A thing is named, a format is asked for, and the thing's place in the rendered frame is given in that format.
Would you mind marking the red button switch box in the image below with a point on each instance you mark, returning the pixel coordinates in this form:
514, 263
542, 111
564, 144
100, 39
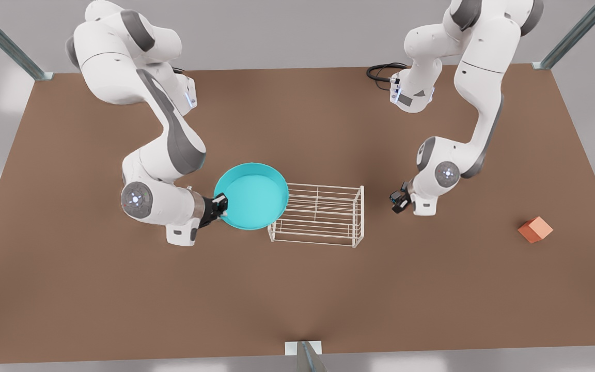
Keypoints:
535, 229

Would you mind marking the silver frame post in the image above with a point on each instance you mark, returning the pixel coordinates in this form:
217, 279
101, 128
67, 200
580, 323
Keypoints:
5, 41
574, 33
305, 356

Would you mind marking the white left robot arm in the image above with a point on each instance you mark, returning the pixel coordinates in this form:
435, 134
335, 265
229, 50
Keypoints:
478, 62

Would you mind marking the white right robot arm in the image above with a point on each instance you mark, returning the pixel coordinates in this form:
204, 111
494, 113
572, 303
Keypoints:
122, 62

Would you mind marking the turquoise plate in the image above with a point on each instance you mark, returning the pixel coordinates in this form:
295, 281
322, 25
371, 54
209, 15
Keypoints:
253, 196

